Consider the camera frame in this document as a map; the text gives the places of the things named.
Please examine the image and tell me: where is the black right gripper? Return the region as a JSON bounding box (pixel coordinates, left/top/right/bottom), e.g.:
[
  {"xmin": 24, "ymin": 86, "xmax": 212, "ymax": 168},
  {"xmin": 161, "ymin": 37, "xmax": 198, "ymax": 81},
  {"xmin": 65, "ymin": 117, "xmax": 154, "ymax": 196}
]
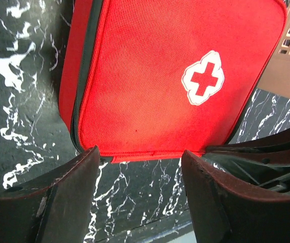
[{"xmin": 203, "ymin": 128, "xmax": 290, "ymax": 194}]

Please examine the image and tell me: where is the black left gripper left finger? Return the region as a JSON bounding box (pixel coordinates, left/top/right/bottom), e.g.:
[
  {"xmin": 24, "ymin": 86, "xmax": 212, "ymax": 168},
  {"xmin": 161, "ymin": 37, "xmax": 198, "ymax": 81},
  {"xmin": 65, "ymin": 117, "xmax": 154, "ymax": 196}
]
[{"xmin": 0, "ymin": 147, "xmax": 100, "ymax": 242}]

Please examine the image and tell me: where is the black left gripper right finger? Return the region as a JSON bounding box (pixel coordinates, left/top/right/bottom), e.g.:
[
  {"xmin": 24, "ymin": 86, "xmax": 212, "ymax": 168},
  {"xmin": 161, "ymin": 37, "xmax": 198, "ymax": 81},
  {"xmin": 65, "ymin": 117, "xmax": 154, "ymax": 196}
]
[{"xmin": 181, "ymin": 150, "xmax": 290, "ymax": 242}]

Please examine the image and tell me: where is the red black medicine case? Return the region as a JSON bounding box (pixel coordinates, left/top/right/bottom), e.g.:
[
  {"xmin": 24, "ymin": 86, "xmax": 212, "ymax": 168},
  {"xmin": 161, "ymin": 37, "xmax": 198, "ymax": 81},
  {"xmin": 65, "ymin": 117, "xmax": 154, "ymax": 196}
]
[{"xmin": 59, "ymin": 1, "xmax": 287, "ymax": 163}]

